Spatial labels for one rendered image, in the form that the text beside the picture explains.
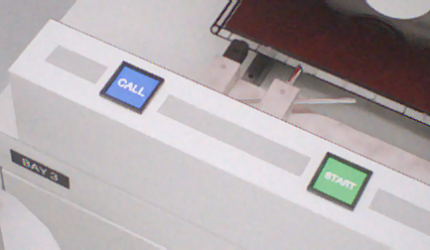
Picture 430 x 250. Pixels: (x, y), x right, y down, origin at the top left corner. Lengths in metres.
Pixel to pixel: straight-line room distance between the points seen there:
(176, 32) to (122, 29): 0.07
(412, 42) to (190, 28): 0.30
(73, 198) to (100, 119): 0.21
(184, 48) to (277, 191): 0.36
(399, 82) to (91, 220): 0.44
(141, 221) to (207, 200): 0.15
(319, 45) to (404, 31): 0.12
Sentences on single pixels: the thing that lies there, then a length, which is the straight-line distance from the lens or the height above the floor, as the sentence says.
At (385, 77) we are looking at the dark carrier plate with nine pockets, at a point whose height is 0.90.
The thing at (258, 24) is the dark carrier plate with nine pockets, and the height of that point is 0.90.
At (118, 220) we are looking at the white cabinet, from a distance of 1.38.
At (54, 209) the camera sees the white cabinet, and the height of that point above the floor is 0.69.
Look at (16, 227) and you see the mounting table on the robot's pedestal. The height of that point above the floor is 0.82.
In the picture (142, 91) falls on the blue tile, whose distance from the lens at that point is 1.22.
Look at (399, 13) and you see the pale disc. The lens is 1.43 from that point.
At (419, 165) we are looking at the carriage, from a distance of 1.31.
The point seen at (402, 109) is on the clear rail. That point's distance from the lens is 1.33.
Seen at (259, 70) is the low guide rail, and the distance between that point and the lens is 1.40.
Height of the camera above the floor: 1.93
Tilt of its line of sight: 56 degrees down
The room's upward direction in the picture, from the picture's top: 3 degrees clockwise
